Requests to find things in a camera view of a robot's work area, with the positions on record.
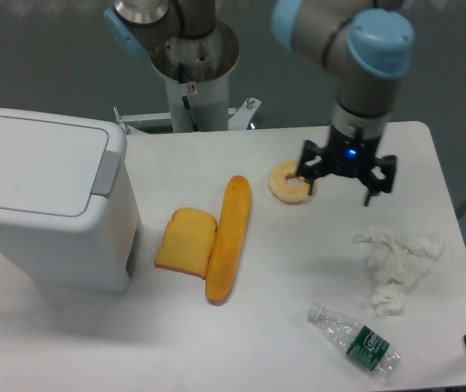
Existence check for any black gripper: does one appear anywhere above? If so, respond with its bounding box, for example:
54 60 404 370
296 124 397 207

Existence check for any white trash can lid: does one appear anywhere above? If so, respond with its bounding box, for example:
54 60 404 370
0 115 108 217

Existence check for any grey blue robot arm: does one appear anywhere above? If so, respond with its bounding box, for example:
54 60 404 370
104 1 414 197

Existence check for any white trash can body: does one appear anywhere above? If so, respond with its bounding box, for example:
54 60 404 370
0 108 141 292

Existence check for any glazed donut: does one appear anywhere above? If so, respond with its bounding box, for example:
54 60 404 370
267 159 316 205

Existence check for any crumpled white tissue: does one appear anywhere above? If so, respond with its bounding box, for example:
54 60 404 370
353 226 445 319

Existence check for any long baguette bread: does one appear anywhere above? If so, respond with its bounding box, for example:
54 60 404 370
205 176 252 305

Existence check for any clear plastic water bottle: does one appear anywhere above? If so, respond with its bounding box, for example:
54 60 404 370
307 302 401 378

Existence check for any toast slice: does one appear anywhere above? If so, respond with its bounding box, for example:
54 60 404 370
154 207 217 279

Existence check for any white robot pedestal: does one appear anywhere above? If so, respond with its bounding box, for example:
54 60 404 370
114 21 262 134

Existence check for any black cable on pedestal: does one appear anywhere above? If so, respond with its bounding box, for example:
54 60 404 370
177 61 199 133

